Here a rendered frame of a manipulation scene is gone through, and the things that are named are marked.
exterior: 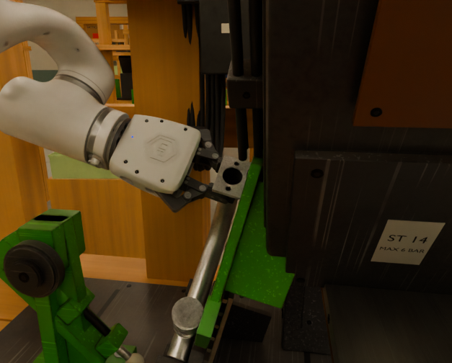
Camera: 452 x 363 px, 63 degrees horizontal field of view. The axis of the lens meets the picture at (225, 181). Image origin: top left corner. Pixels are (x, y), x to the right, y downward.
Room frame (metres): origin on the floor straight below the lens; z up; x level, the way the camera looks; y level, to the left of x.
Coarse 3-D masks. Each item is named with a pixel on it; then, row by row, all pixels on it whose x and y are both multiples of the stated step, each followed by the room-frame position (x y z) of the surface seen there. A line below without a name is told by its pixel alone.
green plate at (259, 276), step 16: (256, 160) 0.36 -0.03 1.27; (256, 176) 0.35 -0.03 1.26; (256, 192) 0.36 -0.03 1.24; (240, 208) 0.35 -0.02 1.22; (256, 208) 0.36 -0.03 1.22; (240, 224) 0.35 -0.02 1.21; (256, 224) 0.36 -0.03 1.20; (240, 240) 0.36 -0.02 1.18; (256, 240) 0.36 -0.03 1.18; (224, 256) 0.35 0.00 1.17; (240, 256) 0.36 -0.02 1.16; (256, 256) 0.36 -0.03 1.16; (272, 256) 0.36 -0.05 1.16; (224, 272) 0.35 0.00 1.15; (240, 272) 0.36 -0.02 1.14; (256, 272) 0.36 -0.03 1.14; (272, 272) 0.36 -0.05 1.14; (224, 288) 0.37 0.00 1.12; (240, 288) 0.36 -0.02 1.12; (256, 288) 0.36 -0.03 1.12; (272, 288) 0.36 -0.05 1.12; (288, 288) 0.36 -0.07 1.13; (272, 304) 0.36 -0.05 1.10
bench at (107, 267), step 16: (80, 256) 0.87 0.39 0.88; (96, 256) 0.87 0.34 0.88; (112, 256) 0.87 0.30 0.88; (96, 272) 0.79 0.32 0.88; (112, 272) 0.79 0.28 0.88; (128, 272) 0.79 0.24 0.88; (144, 272) 0.79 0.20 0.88; (0, 288) 0.72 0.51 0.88; (0, 304) 0.67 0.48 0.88; (16, 304) 0.67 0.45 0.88; (0, 320) 0.62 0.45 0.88
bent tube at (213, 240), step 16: (224, 160) 0.48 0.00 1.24; (224, 176) 0.49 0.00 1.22; (240, 176) 0.48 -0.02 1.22; (224, 192) 0.45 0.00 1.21; (240, 192) 0.45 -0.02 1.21; (224, 208) 0.52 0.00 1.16; (224, 224) 0.53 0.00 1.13; (208, 240) 0.53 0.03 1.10; (224, 240) 0.53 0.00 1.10; (208, 256) 0.51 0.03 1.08; (208, 272) 0.49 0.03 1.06; (192, 288) 0.47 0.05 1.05; (208, 288) 0.48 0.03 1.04; (176, 336) 0.42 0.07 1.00; (176, 352) 0.41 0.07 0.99
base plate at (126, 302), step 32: (96, 288) 0.69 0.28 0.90; (128, 288) 0.69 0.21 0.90; (160, 288) 0.69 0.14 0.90; (32, 320) 0.59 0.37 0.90; (128, 320) 0.59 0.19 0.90; (160, 320) 0.59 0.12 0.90; (0, 352) 0.51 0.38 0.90; (32, 352) 0.51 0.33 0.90; (160, 352) 0.51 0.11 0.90; (224, 352) 0.51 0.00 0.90; (256, 352) 0.51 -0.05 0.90; (288, 352) 0.51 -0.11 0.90
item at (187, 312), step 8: (176, 304) 0.37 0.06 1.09; (184, 304) 0.37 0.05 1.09; (192, 304) 0.37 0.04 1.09; (200, 304) 0.37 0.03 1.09; (176, 312) 0.36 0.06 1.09; (184, 312) 0.37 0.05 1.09; (192, 312) 0.37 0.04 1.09; (200, 312) 0.37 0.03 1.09; (176, 320) 0.36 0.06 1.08; (184, 320) 0.36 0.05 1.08; (192, 320) 0.36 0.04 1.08; (176, 328) 0.40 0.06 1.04; (184, 328) 0.35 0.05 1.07; (192, 328) 0.35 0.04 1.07; (184, 336) 0.39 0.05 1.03; (192, 336) 0.40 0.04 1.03
